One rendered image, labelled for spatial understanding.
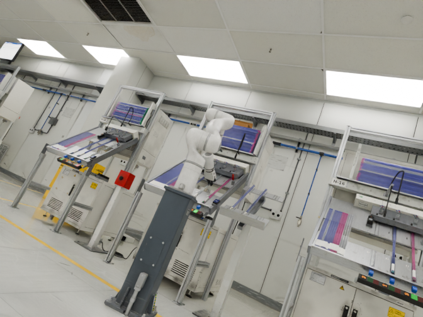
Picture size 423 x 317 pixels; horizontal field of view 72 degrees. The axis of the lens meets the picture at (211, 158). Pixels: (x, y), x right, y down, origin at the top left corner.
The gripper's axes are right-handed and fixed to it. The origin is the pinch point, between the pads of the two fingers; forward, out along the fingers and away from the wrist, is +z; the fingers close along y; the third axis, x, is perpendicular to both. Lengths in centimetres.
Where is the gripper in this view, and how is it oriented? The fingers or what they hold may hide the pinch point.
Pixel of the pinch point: (210, 183)
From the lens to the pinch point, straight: 264.2
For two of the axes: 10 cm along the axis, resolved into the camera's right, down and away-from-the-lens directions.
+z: 0.6, 8.3, 5.6
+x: -5.1, 5.0, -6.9
